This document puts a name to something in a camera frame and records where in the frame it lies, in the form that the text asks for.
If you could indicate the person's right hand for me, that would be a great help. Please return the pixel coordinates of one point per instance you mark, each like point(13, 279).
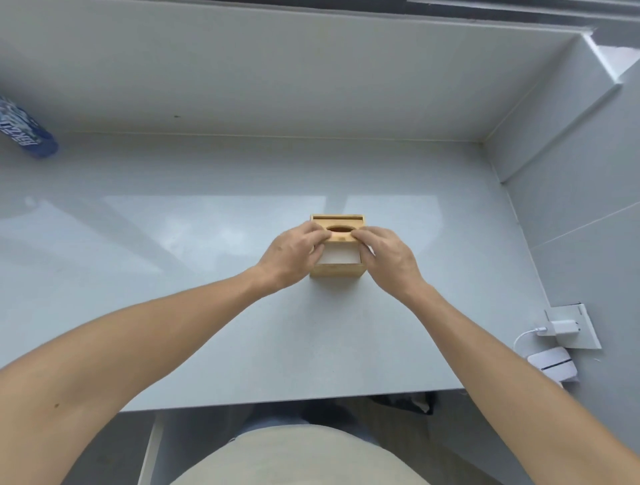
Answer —
point(392, 265)

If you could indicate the person's left hand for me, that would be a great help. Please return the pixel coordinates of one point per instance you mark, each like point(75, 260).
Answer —
point(287, 260)

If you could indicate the person's left thumb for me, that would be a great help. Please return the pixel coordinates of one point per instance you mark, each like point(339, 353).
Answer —
point(317, 251)

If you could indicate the person's right thumb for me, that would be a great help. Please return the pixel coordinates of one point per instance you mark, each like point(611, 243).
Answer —
point(368, 250)

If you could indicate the wooden sliding lid with oval hole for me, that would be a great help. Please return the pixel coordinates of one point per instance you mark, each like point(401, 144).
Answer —
point(341, 238)

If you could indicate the person's right forearm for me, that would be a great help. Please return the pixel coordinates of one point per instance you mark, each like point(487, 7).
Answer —
point(515, 394)

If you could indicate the person's left forearm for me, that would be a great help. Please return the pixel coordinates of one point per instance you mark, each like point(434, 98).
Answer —
point(125, 359)

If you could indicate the white tissue paper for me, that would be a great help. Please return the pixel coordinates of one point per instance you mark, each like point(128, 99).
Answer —
point(340, 256)

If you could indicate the wooden tissue box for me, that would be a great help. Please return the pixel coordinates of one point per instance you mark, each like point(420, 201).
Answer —
point(335, 270)

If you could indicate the white charger plug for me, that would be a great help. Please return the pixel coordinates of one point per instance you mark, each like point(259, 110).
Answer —
point(562, 328)

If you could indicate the beige shirt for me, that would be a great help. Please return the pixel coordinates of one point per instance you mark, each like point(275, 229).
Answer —
point(295, 459)

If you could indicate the white rounded device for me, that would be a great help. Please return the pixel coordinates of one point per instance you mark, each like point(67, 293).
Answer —
point(550, 360)

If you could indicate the white table leg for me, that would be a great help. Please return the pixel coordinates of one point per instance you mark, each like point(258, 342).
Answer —
point(150, 449)

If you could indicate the blue patterned bottle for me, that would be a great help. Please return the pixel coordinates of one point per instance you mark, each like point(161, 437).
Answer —
point(25, 132)

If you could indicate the white wall socket plate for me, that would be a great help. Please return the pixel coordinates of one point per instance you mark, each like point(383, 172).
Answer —
point(585, 339)

